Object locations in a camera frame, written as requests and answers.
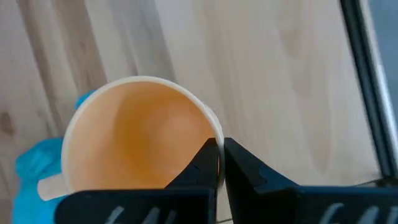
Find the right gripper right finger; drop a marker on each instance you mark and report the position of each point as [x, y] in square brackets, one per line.
[264, 199]

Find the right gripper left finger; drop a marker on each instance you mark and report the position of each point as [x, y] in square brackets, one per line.
[192, 202]

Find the blue microfibre cloth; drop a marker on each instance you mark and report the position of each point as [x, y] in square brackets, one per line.
[34, 161]

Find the black aluminium rig frame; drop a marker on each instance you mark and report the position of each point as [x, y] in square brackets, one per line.
[360, 62]

